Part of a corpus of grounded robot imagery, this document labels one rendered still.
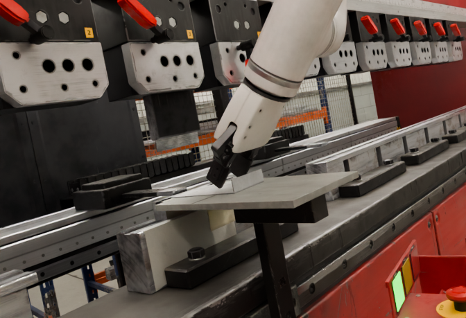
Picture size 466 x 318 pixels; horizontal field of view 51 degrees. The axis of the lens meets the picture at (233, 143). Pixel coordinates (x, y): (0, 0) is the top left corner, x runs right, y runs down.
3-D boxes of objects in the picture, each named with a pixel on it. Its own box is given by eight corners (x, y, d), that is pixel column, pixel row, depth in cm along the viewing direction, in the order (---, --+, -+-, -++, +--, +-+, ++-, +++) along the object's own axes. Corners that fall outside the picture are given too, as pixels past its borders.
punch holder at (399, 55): (395, 66, 148) (386, 13, 147) (369, 72, 154) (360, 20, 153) (412, 64, 160) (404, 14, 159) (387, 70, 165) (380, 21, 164)
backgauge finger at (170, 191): (156, 208, 82) (150, 179, 82) (75, 210, 100) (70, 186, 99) (204, 192, 91) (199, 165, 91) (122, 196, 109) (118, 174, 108)
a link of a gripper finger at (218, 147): (248, 109, 72) (243, 136, 76) (213, 131, 68) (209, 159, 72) (254, 113, 72) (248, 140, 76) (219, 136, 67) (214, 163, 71)
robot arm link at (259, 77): (270, 55, 76) (263, 71, 77) (238, 55, 69) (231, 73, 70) (313, 81, 72) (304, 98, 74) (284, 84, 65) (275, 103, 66)
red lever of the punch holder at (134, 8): (129, -12, 69) (176, 32, 74) (112, -3, 71) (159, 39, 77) (124, -3, 68) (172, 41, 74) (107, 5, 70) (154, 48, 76)
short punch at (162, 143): (161, 151, 79) (150, 94, 79) (153, 152, 81) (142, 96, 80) (202, 142, 87) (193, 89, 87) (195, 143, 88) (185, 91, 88)
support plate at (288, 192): (294, 208, 59) (292, 200, 59) (156, 210, 77) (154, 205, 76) (359, 177, 73) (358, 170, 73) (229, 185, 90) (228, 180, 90)
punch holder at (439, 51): (437, 62, 178) (429, 17, 178) (414, 67, 184) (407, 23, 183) (449, 61, 190) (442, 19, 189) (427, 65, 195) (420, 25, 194)
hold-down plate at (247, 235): (190, 290, 71) (186, 270, 71) (166, 287, 75) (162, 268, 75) (299, 230, 94) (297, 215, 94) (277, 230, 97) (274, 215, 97)
